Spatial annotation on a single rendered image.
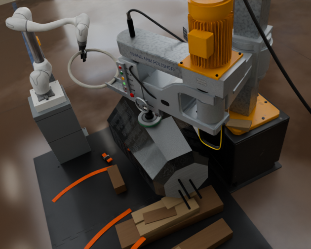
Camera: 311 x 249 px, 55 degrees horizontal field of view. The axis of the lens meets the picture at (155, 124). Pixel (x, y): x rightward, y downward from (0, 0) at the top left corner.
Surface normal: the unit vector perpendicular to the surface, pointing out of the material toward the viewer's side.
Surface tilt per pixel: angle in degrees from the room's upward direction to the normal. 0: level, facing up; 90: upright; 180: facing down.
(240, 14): 90
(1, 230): 0
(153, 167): 45
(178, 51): 0
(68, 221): 0
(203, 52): 90
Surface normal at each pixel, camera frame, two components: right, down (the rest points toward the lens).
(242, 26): -0.57, 0.64
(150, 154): -0.72, -0.22
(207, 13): -0.22, 0.72
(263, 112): -0.13, -0.70
